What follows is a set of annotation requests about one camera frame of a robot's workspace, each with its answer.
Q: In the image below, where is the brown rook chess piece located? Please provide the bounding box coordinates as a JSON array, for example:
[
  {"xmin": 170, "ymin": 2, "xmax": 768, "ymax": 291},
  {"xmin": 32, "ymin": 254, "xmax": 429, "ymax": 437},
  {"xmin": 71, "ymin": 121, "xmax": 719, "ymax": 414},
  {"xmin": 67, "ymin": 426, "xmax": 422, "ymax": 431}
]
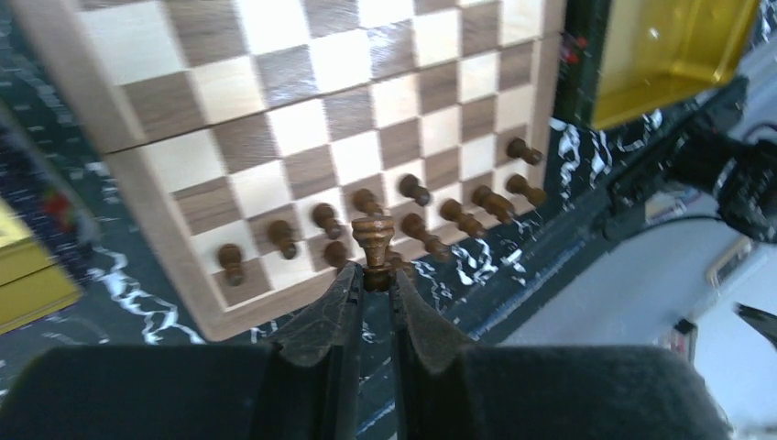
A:
[{"xmin": 471, "ymin": 185, "xmax": 516, "ymax": 224}]

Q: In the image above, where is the brown bishop chess piece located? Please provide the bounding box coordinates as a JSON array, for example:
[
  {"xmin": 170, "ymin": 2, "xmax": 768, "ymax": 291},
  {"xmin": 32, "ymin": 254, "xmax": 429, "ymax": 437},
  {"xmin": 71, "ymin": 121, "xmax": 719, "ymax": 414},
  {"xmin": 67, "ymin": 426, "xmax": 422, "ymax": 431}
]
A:
[{"xmin": 505, "ymin": 174, "xmax": 547, "ymax": 207}]

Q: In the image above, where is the brown pawn chess piece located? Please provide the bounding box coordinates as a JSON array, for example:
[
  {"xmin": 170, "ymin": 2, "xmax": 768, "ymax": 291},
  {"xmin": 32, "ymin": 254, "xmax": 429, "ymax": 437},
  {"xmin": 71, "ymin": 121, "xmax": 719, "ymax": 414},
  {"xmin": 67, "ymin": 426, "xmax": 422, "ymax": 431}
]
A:
[{"xmin": 217, "ymin": 244, "xmax": 245, "ymax": 286}]

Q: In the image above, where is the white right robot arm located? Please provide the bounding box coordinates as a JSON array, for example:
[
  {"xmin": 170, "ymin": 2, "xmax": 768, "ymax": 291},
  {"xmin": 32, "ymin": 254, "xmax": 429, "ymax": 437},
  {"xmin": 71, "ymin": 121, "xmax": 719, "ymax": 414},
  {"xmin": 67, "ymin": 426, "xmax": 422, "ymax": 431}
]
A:
[{"xmin": 601, "ymin": 75, "xmax": 776, "ymax": 245}]

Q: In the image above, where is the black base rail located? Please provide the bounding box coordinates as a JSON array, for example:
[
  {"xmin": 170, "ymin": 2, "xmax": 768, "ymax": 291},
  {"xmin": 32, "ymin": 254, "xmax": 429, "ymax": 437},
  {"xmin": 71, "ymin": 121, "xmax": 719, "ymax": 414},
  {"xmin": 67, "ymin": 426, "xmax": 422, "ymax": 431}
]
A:
[{"xmin": 442, "ymin": 187, "xmax": 615, "ymax": 343}]

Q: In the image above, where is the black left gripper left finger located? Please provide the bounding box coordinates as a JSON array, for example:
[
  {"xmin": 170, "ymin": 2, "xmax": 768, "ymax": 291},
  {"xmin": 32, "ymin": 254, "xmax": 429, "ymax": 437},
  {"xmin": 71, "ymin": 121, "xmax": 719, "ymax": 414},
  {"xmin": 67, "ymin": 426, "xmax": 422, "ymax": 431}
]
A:
[{"xmin": 1, "ymin": 263, "xmax": 364, "ymax": 439}]

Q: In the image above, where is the gold tin lid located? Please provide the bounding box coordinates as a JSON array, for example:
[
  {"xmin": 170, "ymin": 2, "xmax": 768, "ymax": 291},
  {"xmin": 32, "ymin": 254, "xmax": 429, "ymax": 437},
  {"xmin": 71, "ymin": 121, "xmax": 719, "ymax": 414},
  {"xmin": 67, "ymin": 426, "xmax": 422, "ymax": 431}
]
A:
[{"xmin": 590, "ymin": 0, "xmax": 759, "ymax": 129}]

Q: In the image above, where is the brown king chess piece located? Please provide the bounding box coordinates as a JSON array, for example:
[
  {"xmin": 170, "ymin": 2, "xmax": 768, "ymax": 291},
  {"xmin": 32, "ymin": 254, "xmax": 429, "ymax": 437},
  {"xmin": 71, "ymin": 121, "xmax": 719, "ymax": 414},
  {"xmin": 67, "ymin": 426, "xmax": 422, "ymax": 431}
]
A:
[{"xmin": 506, "ymin": 137, "xmax": 544, "ymax": 166}]

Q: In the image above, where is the gold tin box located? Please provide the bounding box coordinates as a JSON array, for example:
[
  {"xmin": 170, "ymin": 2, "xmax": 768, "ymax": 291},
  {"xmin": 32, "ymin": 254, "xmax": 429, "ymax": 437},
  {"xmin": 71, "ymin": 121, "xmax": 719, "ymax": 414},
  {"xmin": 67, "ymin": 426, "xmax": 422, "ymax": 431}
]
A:
[{"xmin": 1, "ymin": 202, "xmax": 82, "ymax": 334}]

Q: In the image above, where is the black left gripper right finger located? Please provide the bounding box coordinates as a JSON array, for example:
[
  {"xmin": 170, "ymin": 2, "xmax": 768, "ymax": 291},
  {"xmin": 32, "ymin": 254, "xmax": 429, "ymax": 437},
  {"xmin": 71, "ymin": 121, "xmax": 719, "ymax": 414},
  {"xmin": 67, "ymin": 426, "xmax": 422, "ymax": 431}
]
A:
[{"xmin": 389, "ymin": 271, "xmax": 728, "ymax": 439}]

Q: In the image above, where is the wooden chess board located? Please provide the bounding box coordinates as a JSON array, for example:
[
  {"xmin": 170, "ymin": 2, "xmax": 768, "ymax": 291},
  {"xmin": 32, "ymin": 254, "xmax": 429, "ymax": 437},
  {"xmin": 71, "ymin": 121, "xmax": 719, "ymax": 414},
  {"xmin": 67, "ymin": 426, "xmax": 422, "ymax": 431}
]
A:
[{"xmin": 9, "ymin": 1, "xmax": 566, "ymax": 341}]

